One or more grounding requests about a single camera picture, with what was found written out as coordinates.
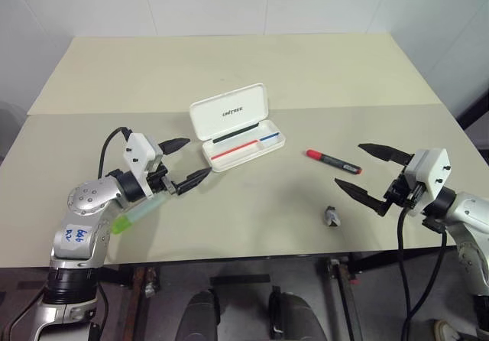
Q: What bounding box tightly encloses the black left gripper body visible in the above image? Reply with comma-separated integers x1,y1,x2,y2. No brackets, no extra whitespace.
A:
146,166,181,197

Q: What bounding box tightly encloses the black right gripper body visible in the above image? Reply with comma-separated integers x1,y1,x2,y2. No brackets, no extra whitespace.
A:
383,171,426,210

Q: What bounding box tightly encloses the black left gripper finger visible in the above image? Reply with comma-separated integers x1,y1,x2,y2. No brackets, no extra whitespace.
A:
175,167,212,197
157,138,191,157

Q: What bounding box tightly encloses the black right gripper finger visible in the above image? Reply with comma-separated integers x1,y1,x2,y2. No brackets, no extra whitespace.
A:
334,177,392,218
357,142,414,167

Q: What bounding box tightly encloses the white open pencil case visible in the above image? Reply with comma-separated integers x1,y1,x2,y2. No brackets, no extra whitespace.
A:
189,83,288,174

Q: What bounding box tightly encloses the small silver black clip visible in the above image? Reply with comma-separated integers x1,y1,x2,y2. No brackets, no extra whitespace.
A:
323,204,342,229

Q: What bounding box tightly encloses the red and black marker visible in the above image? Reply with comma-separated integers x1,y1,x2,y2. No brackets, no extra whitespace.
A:
305,148,364,176

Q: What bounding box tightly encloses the red pen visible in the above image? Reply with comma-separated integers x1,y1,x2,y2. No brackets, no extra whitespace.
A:
210,140,259,160

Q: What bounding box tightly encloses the clear green-capped glue stick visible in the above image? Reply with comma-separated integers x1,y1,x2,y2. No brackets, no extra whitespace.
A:
111,196,170,236

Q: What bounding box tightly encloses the black pen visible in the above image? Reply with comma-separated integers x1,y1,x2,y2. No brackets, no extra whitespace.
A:
212,123,258,145

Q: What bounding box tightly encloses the beige table sheet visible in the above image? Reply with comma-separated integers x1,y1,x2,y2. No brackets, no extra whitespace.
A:
27,33,435,118

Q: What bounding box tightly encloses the rusty metal table leg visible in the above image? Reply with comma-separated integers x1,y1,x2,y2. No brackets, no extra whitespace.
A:
124,266,160,341
324,257,364,341

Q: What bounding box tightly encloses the dark rounded shape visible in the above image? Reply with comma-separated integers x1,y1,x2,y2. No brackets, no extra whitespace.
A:
267,286,330,341
178,288,223,341

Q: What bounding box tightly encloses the white shoe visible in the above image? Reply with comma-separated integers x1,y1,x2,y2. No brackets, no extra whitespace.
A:
432,318,465,341

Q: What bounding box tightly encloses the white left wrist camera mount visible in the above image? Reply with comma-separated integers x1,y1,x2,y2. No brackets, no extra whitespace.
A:
122,132,164,199

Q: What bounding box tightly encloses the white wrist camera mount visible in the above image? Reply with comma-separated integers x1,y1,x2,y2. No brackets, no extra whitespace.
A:
122,132,164,199
403,148,453,209

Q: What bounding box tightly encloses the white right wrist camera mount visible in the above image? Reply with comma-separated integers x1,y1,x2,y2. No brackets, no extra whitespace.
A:
403,148,453,209

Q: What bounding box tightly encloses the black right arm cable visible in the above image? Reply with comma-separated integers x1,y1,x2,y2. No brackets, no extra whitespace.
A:
397,203,449,341

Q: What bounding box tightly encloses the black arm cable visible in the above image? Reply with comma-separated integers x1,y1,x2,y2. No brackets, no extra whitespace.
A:
397,203,449,341
97,126,133,180

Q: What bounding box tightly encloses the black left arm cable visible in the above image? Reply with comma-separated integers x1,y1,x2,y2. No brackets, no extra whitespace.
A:
97,126,133,180

